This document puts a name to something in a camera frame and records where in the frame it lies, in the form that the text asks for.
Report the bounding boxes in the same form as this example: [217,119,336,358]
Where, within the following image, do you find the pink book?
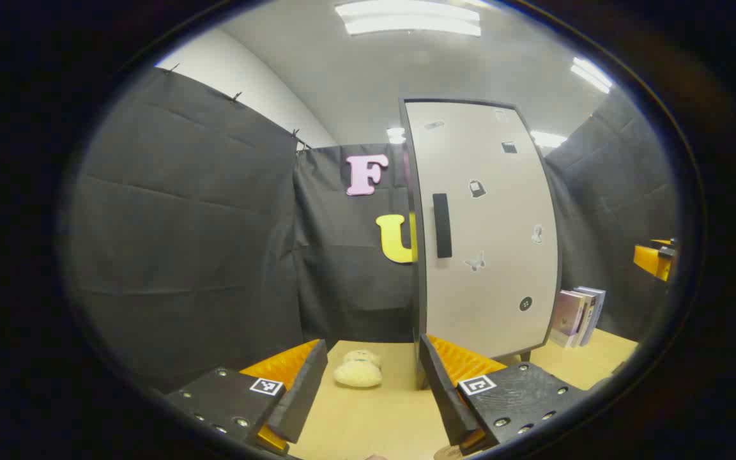
[549,290,587,348]

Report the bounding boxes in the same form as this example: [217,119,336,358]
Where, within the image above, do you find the dark grey cabinet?
[397,98,564,390]

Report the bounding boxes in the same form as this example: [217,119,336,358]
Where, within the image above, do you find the black backdrop cloth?
[65,67,682,394]

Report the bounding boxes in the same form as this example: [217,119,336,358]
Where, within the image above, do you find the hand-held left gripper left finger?
[165,339,329,456]

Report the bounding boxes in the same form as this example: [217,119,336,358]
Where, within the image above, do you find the white book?
[571,288,597,348]

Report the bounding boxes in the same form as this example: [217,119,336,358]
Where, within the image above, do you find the large ceiling light panel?
[335,0,482,37]

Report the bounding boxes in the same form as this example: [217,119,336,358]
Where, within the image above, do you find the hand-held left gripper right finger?
[419,333,589,456]

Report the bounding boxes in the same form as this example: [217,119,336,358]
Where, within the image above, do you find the black door handle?
[433,193,453,259]

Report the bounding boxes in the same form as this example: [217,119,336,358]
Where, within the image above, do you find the light blue book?
[576,286,606,346]

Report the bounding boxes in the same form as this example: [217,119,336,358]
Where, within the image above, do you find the cream plush toy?
[333,349,383,388]

